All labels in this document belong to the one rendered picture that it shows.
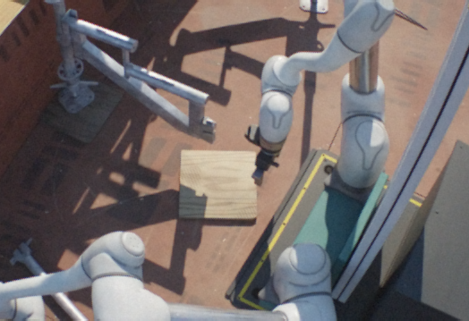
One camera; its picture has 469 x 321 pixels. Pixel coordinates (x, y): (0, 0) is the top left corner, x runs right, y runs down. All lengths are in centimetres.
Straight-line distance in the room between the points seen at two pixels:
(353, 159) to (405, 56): 128
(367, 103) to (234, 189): 79
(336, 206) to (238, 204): 55
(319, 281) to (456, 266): 42
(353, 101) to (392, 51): 116
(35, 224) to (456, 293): 175
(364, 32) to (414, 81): 155
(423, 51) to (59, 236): 201
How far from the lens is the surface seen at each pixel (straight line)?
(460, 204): 193
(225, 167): 278
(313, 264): 188
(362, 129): 213
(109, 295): 154
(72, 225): 272
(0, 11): 255
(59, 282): 181
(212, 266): 261
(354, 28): 172
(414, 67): 331
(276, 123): 207
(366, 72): 211
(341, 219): 227
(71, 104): 300
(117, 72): 262
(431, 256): 182
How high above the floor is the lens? 243
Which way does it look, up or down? 59 degrees down
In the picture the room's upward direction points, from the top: 6 degrees clockwise
